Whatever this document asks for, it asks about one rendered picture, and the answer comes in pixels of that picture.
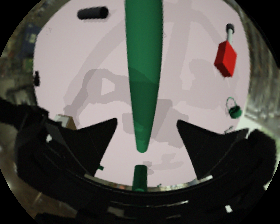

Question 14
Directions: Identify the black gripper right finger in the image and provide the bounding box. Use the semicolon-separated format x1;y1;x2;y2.
177;119;249;181

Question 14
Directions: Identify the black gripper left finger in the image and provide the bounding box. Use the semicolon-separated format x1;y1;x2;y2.
46;119;119;177

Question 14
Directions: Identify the red rectangular block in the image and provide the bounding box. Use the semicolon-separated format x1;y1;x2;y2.
214;23;237;77

